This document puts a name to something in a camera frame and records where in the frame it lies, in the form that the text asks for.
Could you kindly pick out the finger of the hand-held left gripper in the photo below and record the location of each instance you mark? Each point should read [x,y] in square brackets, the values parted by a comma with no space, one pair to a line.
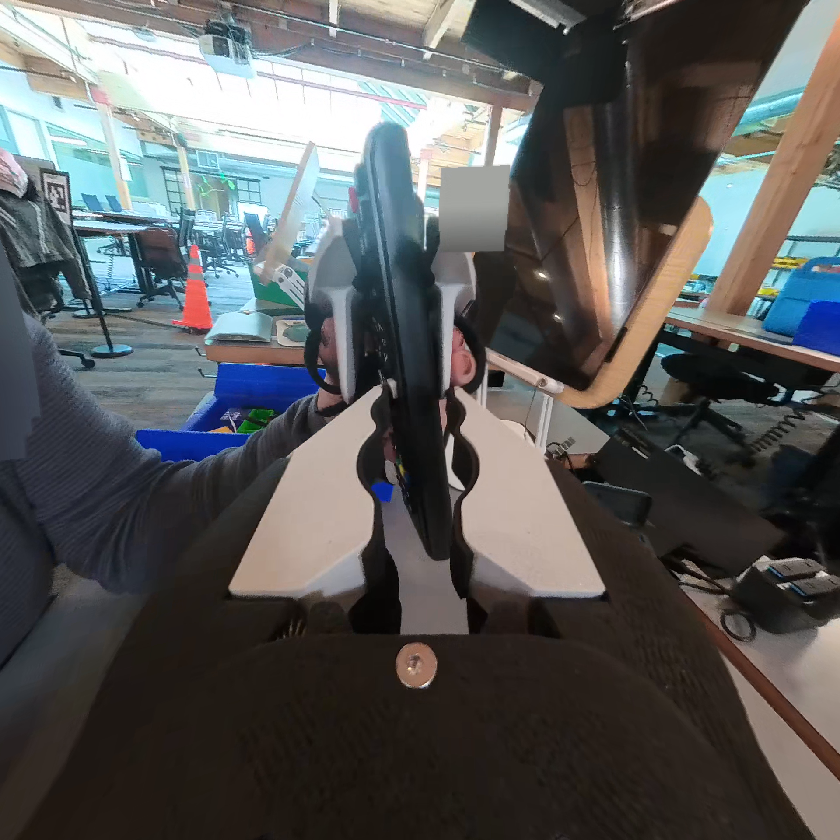
[453,282]
[344,275]

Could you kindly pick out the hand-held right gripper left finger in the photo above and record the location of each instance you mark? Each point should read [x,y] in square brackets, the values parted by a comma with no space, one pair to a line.
[315,518]

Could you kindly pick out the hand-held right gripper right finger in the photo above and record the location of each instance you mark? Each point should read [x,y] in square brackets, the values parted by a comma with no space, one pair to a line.
[525,525]

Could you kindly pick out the black remote control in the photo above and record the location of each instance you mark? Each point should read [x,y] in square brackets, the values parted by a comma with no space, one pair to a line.
[407,328]

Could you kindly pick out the blue storage bin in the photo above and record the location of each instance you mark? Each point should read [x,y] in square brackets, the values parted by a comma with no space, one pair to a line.
[262,380]

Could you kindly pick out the person's left forearm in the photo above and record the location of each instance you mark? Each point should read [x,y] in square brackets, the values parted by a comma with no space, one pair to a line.
[164,499]

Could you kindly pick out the tan board on white stand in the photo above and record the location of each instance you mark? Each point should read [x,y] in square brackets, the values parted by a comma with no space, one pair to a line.
[295,203]

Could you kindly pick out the black battery charging case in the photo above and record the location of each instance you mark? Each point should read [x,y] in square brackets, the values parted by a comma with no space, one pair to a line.
[617,504]

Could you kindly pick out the bright green plastic block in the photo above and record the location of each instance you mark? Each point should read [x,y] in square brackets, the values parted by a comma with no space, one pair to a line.
[257,420]

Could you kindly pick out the wooden table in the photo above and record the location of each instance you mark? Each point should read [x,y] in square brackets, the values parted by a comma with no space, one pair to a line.
[249,351]

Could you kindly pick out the white screen stand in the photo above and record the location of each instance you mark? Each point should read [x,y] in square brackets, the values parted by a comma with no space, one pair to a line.
[525,380]

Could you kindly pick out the orange traffic cone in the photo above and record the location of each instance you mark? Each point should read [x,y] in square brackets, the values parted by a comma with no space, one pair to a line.
[195,295]

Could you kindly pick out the black laptop bag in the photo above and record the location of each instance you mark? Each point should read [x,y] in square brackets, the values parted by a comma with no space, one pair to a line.
[689,499]

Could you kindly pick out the brown office chair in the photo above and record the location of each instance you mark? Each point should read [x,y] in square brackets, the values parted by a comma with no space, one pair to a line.
[161,262]

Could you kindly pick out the ceiling projector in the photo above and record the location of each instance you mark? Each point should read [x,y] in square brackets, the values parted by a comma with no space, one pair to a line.
[226,49]

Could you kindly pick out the small black charger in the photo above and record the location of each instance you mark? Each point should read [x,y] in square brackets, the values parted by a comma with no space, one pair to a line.
[787,590]

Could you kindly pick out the brown top table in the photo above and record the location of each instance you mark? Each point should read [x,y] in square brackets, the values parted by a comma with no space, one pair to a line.
[735,334]

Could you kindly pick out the person's torso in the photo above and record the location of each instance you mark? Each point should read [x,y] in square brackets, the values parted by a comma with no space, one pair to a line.
[23,558]

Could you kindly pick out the printed tag sign stand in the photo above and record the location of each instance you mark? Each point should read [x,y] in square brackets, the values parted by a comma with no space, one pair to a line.
[59,193]

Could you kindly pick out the grey jacket on rack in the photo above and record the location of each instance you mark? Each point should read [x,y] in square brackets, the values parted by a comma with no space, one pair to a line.
[33,229]

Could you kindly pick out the blue tool case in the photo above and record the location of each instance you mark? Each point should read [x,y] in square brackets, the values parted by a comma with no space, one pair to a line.
[800,295]

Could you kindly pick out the dark screen with tan frame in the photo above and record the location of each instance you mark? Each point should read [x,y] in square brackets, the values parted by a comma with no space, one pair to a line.
[623,197]

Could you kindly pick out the wooden post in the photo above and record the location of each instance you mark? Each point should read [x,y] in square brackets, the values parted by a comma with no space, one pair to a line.
[774,197]

